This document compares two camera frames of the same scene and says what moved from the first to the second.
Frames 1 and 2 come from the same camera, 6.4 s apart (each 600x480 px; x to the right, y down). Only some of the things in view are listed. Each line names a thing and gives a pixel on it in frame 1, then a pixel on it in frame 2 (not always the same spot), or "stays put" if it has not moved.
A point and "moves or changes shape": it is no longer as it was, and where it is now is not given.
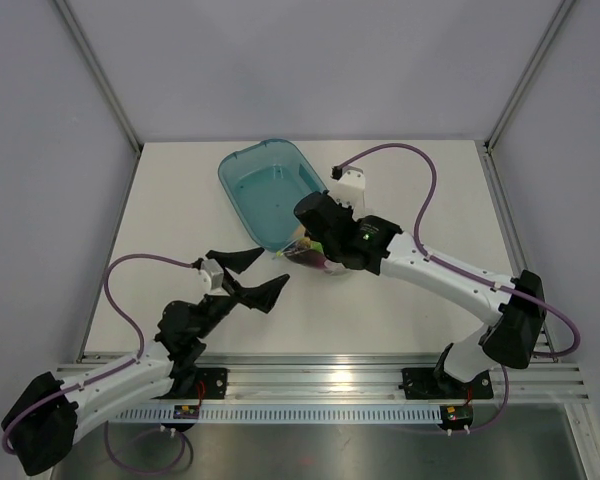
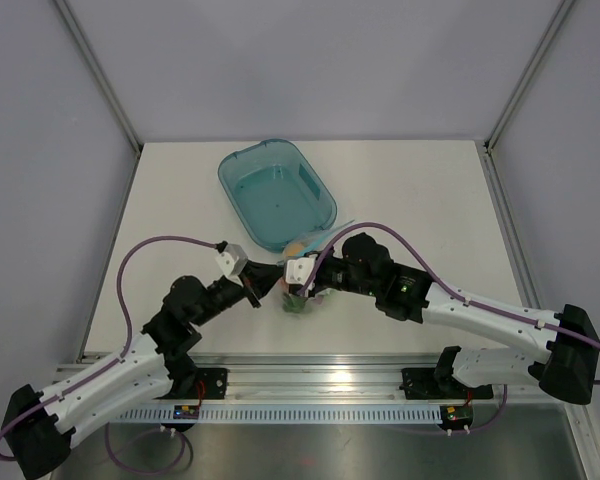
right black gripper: [346, 208] -> [319, 287]
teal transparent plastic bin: [264, 183] stays put
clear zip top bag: [312, 254] moves or changes shape
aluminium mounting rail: [376, 380] stays put
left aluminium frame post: [100, 76] stays put
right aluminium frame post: [560, 14] stays put
